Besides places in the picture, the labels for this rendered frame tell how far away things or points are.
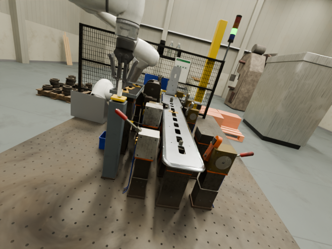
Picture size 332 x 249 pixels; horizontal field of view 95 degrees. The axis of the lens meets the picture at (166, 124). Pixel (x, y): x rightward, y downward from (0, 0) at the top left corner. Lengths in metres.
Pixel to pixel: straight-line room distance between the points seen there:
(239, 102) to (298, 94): 3.79
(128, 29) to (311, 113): 5.05
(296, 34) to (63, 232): 13.46
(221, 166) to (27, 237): 0.78
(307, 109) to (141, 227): 4.93
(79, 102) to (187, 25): 10.43
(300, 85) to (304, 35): 8.88
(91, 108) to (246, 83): 7.47
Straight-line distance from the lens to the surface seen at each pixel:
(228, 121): 4.42
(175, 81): 1.95
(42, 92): 4.56
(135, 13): 0.69
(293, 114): 5.12
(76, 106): 1.62
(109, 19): 0.91
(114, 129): 0.77
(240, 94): 8.30
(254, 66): 8.40
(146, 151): 0.68
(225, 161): 0.76
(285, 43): 13.14
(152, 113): 0.87
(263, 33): 12.53
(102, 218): 0.80
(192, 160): 0.68
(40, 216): 0.85
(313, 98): 5.24
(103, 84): 1.64
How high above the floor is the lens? 1.35
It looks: 22 degrees down
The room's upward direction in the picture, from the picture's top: 14 degrees clockwise
